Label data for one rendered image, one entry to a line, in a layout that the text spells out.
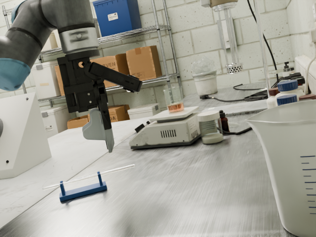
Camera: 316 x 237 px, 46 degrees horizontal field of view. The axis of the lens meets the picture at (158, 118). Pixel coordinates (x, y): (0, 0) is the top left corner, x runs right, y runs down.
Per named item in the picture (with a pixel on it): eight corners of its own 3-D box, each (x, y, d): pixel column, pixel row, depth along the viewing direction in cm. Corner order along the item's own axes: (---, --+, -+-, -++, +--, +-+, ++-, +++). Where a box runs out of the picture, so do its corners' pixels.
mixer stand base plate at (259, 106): (195, 121, 138) (195, 118, 138) (204, 110, 157) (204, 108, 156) (280, 108, 128) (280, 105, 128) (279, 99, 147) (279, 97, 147)
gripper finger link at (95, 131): (88, 157, 77) (78, 114, 78) (116, 151, 79) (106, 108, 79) (88, 158, 74) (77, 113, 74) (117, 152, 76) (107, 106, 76)
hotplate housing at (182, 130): (129, 150, 112) (123, 124, 110) (149, 138, 123) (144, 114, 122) (199, 145, 101) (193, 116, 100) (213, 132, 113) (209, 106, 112)
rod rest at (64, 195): (59, 202, 78) (56, 185, 77) (60, 197, 81) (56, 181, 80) (107, 189, 80) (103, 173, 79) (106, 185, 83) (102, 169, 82)
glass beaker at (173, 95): (167, 116, 106) (161, 88, 105) (168, 113, 112) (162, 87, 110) (188, 113, 106) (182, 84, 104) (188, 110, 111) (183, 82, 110)
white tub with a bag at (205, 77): (202, 96, 205) (195, 58, 202) (191, 96, 218) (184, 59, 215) (225, 91, 210) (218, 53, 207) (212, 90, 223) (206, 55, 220)
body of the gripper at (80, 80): (70, 113, 81) (57, 58, 80) (109, 105, 83) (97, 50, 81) (69, 116, 74) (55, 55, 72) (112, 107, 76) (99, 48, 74)
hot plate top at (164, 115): (147, 122, 107) (146, 118, 107) (164, 113, 118) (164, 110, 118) (185, 117, 102) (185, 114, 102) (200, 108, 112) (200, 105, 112)
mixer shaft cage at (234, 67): (225, 75, 138) (213, 6, 134) (227, 73, 144) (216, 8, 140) (243, 72, 136) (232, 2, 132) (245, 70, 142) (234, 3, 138)
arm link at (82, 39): (94, 30, 81) (96, 25, 73) (98, 51, 81) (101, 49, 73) (59, 36, 79) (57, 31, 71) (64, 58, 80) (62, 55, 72)
